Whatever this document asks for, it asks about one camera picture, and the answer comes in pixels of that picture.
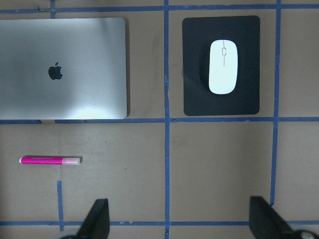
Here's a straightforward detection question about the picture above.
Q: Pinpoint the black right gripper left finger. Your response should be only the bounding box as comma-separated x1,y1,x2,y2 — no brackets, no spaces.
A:
78,199,110,239

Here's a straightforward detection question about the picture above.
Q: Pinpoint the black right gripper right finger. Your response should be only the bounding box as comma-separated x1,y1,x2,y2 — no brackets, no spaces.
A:
249,196,294,239

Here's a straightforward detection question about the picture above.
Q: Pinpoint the pink marker pen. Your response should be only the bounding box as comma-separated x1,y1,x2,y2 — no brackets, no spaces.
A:
19,156,81,165

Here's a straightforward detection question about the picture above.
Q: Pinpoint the white computer mouse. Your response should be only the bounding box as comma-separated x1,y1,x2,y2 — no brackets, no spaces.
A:
208,39,238,95

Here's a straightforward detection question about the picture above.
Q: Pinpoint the silver laptop notebook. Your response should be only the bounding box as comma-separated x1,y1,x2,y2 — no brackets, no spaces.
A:
0,17,128,120

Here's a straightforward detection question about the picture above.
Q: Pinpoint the black mousepad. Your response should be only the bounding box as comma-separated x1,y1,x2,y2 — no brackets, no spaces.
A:
182,15,260,116

